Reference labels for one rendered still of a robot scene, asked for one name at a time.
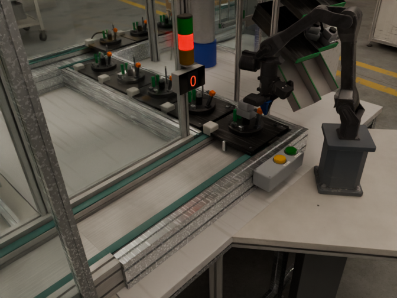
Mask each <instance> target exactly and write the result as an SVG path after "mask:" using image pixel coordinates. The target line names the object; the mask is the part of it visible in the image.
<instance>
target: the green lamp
mask: <svg viewBox="0 0 397 298"><path fill-rule="evenodd" d="M177 31H178V34H180V35H190V34H192V33H193V17H191V18H188V19H179V18H177Z"/></svg>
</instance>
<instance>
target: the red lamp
mask: <svg viewBox="0 0 397 298"><path fill-rule="evenodd" d="M178 48H179V49H180V50H184V51H187V50H192V49H193V48H194V40H193V33H192V34H190V35H180V34H178Z"/></svg>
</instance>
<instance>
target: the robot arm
mask: <svg viewBox="0 0 397 298"><path fill-rule="evenodd" d="M362 16H363V14H362V10H360V9H359V8H358V7H356V6H350V7H347V8H345V7H333V6H327V5H319V6H317V7H315V8H314V9H313V10H312V11H311V12H310V13H308V14H307V15H306V16H304V17H302V18H301V19H300V20H298V21H297V22H296V23H294V24H292V25H291V26H290V27H288V28H286V30H283V31H280V32H278V33H276V34H274V35H272V36H270V37H268V38H267V39H265V40H264V41H263V42H261V44H260V49H259V50H258V52H254V51H249V50H243V51H242V55H241V57H240V60H239V68H240V69H241V70H247V71H251V72H256V71H257V70H259V69H260V68H261V74H260V76H258V80H260V84H259V87H258V88H257V91H259V92H260V93H259V94H254V93H251V94H249V95H247V96H245V102H246V103H248V104H251V105H253V106H256V107H259V106H260V107H261V110H262V112H263V114H264V115H267V114H268V112H269V109H270V107H271V105H272V103H273V101H274V100H275V99H277V98H278V97H279V98H280V99H286V98H287V97H289V96H290V94H291V92H292V91H293V90H294V82H293V81H291V80H289V81H287V82H286V83H285V81H284V82H282V81H281V77H278V76H277V73H278V65H281V64H282V63H283V62H284V61H285V60H284V59H283V58H282V57H281V55H279V56H278V57H274V56H273V55H274V54H276V53H277V52H279V51H280V49H282V48H283V47H284V46H285V45H286V44H287V43H288V42H289V41H290V40H291V39H293V38H294V37H296V36H297V35H298V34H300V33H302V32H303V31H305V30H306V29H308V28H309V27H311V26H312V25H314V24H315V23H317V22H322V23H325V24H327V25H329V26H333V27H337V33H338V36H339V39H340V41H341V85H340V86H341V88H340V89H338V91H337V92H336V94H335V95H334V102H335V104H334V108H336V112H337V113H338V114H339V115H340V120H341V125H340V128H336V131H337V134H338V136H339V139H340V140H360V137H359V134H358V131H359V127H360V122H361V117H362V115H363V114H364V112H365V109H364V107H362V105H361V104H360V99H359V93H358V90H357V87H356V43H357V36H358V33H359V30H360V25H361V22H362Z"/></svg>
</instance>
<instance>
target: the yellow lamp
mask: <svg viewBox="0 0 397 298"><path fill-rule="evenodd" d="M178 50H179V61H180V64H181V65H185V66H188V65H191V64H193V63H194V49H192V50H187V51H184V50H180V49H178Z"/></svg>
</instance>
